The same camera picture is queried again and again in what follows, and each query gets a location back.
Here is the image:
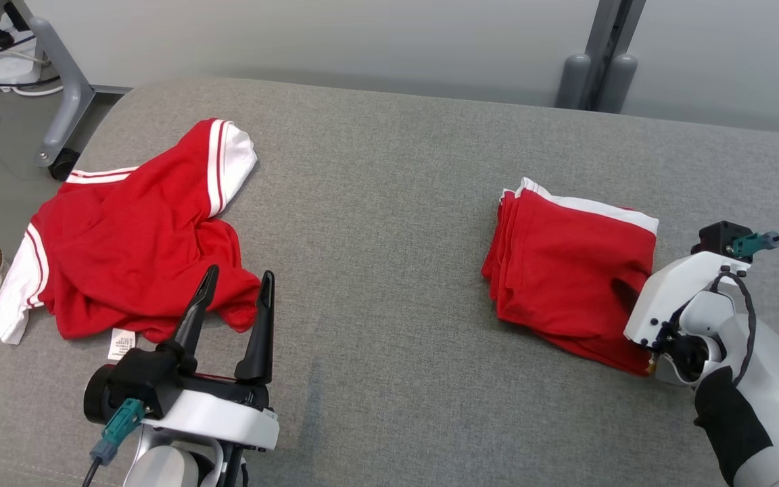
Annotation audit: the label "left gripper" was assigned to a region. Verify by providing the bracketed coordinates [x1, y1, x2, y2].
[141, 264, 281, 453]

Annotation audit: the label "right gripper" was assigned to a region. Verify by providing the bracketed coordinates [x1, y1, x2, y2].
[610, 252, 753, 351]

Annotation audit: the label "red shorts with white trim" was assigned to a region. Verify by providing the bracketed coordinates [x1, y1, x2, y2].
[481, 177, 659, 377]

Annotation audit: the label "red shirt with white sleeves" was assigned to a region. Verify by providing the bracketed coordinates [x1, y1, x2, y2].
[0, 118, 262, 361]

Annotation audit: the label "grey wheeled stand leg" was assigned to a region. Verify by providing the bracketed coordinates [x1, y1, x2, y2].
[4, 0, 133, 181]

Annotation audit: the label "white power strip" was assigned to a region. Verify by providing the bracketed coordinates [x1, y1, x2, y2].
[0, 51, 42, 85]

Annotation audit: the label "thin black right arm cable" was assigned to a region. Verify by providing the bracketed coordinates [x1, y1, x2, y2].
[709, 269, 759, 388]

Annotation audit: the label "right camera cable teal plug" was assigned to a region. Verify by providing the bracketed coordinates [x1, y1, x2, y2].
[728, 196, 779, 259]

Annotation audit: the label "camera cable teal plug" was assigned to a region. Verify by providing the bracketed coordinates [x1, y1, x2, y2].
[728, 196, 779, 259]
[82, 398, 145, 487]

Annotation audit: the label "left camera cable teal plug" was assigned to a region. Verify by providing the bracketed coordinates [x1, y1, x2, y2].
[82, 398, 145, 487]

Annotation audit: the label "grey metal partition post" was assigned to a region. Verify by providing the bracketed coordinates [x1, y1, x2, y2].
[557, 0, 647, 114]

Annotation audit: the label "white floor cable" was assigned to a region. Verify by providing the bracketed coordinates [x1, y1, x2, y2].
[0, 7, 66, 97]

